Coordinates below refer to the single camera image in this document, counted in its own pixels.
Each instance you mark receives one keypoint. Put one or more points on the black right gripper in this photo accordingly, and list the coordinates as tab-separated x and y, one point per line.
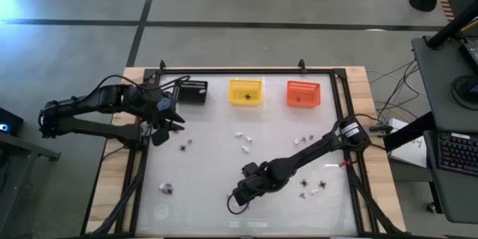
257	183

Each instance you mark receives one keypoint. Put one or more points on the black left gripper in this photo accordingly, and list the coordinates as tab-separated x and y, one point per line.
158	104

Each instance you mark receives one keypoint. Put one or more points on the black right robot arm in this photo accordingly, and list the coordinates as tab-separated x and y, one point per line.
310	151

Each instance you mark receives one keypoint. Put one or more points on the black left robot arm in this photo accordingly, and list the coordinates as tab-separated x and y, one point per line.
93	99

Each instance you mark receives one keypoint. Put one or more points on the black plastic basket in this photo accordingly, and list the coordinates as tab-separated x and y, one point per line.
190	97

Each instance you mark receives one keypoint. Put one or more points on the yellow plastic basket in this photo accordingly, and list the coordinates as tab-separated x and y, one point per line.
237	93

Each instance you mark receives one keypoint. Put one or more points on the red tag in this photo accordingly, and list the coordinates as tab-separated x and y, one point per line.
343	164

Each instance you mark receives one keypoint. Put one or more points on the orange plastic basket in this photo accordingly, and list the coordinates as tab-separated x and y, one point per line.
310	95

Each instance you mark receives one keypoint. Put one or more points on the grey side table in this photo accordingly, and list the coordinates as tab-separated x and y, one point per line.
26	149

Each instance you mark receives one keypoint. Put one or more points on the small black adapter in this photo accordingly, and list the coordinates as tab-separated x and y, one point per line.
381	129

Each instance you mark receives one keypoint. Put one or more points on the black device blue light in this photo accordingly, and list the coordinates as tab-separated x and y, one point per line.
9	121

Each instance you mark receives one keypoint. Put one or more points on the white box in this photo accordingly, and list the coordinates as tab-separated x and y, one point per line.
409	145

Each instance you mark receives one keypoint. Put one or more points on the black desk support bar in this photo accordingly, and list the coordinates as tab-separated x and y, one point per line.
411	130

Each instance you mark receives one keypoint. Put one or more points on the black caster wheel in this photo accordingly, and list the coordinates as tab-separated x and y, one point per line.
431	207

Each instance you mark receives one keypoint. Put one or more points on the black backlit keyboard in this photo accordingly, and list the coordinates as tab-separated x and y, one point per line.
457	155

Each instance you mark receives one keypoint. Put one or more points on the grey desk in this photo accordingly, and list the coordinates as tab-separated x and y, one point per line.
437	82

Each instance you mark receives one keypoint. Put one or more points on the black round monitor base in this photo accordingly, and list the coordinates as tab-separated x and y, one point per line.
463	91

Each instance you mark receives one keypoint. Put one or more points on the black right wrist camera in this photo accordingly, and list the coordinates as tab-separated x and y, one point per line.
249	169

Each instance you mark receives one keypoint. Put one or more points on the black frame clamp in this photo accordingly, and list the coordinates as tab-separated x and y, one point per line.
301	65
162	64

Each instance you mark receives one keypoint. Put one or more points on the black aluminium table frame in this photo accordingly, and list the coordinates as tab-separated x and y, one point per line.
242	71

